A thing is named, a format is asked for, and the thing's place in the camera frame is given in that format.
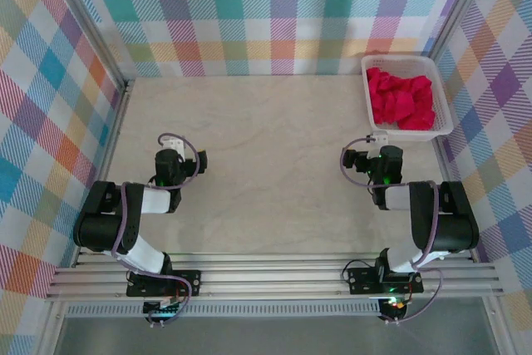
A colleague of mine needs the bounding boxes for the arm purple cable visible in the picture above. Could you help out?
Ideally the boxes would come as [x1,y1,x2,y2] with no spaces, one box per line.
[340,134,442,325]
[110,133,200,325]

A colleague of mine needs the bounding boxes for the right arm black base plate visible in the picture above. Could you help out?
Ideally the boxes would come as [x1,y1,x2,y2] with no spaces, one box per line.
[347,267,424,296]

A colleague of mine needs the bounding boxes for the white plastic basket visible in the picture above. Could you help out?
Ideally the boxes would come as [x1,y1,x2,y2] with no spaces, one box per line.
[360,54,454,143]

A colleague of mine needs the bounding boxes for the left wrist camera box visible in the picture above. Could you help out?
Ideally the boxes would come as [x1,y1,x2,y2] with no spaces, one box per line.
[160,138,186,153]

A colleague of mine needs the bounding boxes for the red t-shirt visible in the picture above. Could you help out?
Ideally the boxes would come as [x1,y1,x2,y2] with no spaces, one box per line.
[365,66,436,131]

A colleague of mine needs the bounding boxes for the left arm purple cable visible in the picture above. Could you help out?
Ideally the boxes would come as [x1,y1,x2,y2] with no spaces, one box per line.
[110,133,200,325]

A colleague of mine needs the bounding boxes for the aluminium frame leg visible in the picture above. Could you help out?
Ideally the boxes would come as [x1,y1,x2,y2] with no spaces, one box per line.
[35,300,70,355]
[481,294,516,355]

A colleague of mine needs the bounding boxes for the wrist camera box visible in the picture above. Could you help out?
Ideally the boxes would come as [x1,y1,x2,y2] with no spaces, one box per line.
[365,132,390,148]
[160,138,186,153]

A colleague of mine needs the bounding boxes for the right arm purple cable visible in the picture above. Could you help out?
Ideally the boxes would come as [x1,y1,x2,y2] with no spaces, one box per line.
[340,134,442,325]

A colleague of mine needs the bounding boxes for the aluminium side rail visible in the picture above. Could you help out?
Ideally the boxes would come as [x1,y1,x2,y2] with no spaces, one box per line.
[71,79,136,268]
[431,138,479,264]

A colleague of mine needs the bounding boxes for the aluminium mounting rail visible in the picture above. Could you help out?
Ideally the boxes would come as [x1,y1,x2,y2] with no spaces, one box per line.
[44,249,506,303]

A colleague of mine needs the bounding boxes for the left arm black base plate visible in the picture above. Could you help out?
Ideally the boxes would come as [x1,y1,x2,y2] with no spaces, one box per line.
[126,269,202,298]

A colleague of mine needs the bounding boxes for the aluminium upright post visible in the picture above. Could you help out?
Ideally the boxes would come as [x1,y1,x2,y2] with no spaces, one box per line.
[426,0,498,63]
[41,0,137,92]

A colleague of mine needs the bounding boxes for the grey slotted cable duct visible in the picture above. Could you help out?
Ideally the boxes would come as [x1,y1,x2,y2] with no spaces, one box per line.
[64,303,383,318]

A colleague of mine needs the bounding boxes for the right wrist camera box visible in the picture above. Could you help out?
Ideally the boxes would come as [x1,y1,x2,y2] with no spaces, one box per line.
[365,132,390,148]

